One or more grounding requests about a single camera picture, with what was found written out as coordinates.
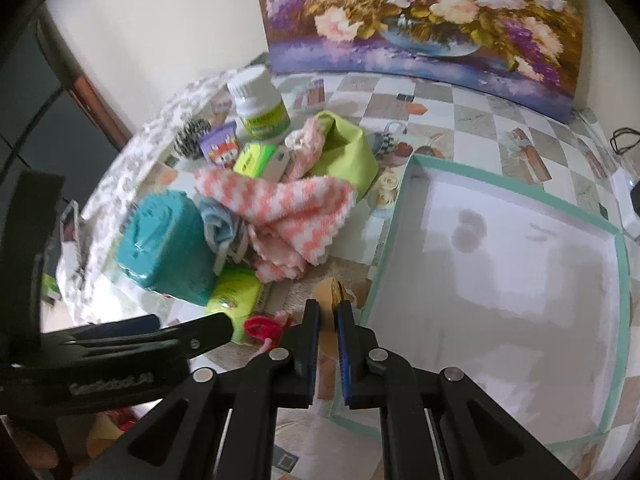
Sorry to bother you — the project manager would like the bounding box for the pink white checkered cloth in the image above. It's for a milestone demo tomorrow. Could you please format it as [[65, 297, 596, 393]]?
[[194, 168, 358, 283]]

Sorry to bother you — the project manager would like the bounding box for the black white striped scrunchie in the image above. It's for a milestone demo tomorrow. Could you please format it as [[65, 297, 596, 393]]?
[[174, 118, 212, 160]]

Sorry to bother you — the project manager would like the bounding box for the purple baby wipes pack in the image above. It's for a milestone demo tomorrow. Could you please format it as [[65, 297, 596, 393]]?
[[198, 122, 241, 169]]

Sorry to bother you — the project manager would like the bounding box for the pink floral scrunchie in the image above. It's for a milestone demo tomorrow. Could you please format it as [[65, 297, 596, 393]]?
[[284, 117, 326, 181]]

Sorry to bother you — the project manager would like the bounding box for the lime green cloth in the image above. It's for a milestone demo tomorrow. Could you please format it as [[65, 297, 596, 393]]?
[[308, 110, 378, 200]]

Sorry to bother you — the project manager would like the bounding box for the grey floral bedsheet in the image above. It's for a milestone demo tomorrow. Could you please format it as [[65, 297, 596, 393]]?
[[55, 68, 238, 326]]

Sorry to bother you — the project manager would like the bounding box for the red fabric piece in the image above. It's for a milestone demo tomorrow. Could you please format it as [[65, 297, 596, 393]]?
[[243, 311, 293, 356]]

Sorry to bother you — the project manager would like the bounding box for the teal sponge block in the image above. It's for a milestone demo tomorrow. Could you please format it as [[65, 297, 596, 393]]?
[[115, 191, 216, 307]]

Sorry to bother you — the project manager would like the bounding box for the blue face mask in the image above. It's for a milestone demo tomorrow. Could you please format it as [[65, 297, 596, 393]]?
[[198, 197, 250, 276]]

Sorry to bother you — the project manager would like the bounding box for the lime green box with tag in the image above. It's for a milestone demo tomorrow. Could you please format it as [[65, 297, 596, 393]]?
[[233, 143, 291, 182]]

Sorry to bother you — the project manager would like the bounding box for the floral oil painting canvas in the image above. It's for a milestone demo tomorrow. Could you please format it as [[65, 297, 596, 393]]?
[[259, 0, 582, 122]]

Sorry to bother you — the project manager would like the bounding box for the black cable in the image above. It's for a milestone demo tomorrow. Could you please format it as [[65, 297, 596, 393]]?
[[608, 127, 640, 157]]

